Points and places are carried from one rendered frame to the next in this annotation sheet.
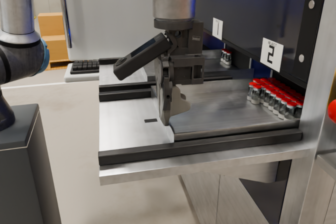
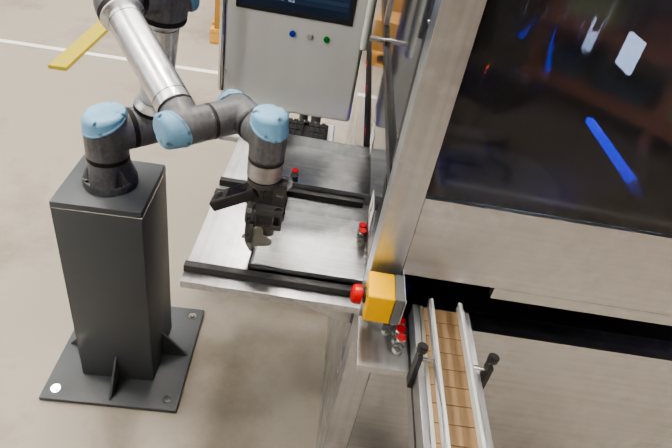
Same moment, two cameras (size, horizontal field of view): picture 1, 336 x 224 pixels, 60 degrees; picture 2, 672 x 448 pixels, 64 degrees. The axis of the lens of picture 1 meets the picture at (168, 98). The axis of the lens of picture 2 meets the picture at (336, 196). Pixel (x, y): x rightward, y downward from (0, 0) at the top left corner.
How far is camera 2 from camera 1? 0.75 m
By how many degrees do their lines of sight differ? 15
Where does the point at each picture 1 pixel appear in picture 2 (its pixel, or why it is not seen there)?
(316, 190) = not seen: hidden behind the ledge
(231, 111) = (326, 248)
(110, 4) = (281, 46)
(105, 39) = (268, 85)
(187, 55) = (270, 206)
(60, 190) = (184, 241)
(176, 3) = (260, 173)
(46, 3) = not seen: outside the picture
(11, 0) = not seen: hidden behind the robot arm
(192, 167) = (252, 294)
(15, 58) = (147, 128)
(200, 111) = (298, 238)
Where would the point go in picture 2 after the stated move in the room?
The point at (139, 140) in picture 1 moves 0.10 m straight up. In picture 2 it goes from (226, 255) to (227, 223)
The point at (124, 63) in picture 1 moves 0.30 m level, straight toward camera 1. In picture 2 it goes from (218, 200) to (166, 301)
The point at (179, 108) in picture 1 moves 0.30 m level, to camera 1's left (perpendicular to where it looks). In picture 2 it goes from (260, 242) to (141, 205)
